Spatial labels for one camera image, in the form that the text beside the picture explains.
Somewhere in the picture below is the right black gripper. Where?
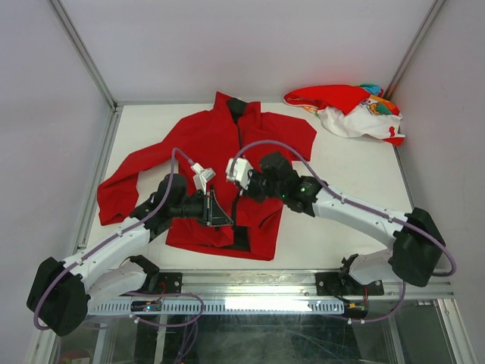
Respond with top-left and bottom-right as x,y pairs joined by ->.
236,167 -> 285,204

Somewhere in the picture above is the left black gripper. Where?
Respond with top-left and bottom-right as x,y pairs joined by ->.
170,190 -> 233,228

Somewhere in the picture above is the red zip jacket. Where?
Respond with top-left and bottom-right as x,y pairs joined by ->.
97,93 -> 317,261

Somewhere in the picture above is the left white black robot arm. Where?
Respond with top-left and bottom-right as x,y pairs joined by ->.
27,174 -> 233,337

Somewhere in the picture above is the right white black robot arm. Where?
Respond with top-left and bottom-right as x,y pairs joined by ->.
226,152 -> 445,293

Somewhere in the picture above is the red white printed garment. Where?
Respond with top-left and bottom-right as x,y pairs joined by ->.
283,84 -> 405,146

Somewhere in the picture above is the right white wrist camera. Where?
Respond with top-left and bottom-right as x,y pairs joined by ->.
226,158 -> 253,190

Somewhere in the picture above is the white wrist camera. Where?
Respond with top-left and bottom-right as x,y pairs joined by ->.
226,158 -> 253,190
191,163 -> 215,194

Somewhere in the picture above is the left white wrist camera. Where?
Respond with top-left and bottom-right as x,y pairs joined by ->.
191,163 -> 215,194

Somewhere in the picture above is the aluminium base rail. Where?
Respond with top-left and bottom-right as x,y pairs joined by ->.
47,268 -> 455,300

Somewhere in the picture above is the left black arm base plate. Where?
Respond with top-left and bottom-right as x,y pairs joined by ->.
124,271 -> 183,297

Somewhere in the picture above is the slotted grey cable duct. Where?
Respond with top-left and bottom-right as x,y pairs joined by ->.
88,297 -> 345,316

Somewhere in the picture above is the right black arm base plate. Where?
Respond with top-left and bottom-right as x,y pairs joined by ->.
314,271 -> 384,297

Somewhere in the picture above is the left aluminium corner post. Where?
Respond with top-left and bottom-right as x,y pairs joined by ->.
47,0 -> 117,110

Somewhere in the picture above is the aluminium corner post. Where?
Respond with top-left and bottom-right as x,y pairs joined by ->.
47,0 -> 117,110
384,0 -> 448,100

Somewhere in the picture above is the right aluminium corner post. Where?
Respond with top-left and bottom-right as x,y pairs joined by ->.
384,0 -> 448,100

